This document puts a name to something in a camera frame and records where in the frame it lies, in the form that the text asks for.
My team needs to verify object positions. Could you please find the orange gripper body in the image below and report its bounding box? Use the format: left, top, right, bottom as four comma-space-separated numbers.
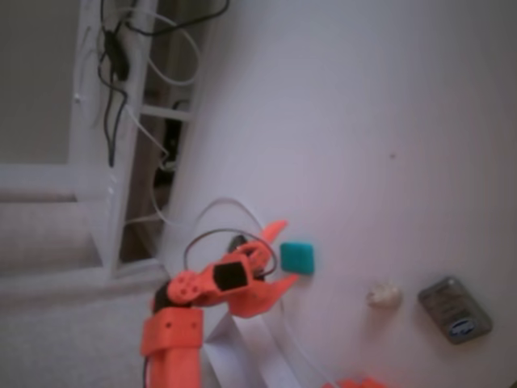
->
200, 241, 275, 321

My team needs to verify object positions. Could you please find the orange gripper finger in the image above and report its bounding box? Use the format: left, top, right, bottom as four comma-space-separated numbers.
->
258, 220, 290, 248
261, 274, 301, 314

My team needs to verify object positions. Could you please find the green cube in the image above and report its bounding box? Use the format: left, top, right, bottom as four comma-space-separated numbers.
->
280, 241, 317, 277

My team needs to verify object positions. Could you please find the white cardboard bin box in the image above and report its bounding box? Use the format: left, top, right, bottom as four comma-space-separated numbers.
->
204, 314, 302, 388

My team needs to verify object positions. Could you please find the small black plastic case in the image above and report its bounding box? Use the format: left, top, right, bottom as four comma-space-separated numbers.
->
228, 234, 250, 254

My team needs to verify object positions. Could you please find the small white bear figurine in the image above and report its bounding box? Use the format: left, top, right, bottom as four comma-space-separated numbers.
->
366, 280, 403, 309

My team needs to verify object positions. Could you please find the grey metal tin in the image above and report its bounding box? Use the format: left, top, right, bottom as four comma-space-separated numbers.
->
417, 276, 494, 345

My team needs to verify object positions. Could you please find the white metal rack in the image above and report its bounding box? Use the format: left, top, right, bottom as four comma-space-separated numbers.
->
68, 0, 203, 280

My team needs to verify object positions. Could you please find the long white usb cable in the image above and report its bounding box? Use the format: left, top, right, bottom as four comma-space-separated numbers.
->
153, 196, 338, 388

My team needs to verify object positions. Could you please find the thin white cable with plug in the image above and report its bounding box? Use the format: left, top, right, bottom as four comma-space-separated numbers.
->
123, 103, 179, 171

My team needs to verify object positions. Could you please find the looped white cable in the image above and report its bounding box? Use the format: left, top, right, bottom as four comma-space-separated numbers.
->
120, 6, 202, 88

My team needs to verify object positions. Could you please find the thin black cable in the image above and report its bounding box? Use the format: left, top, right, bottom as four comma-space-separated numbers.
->
123, 0, 231, 38

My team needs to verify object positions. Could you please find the black cable with inline block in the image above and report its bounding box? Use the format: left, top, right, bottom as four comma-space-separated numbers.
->
96, 0, 132, 169

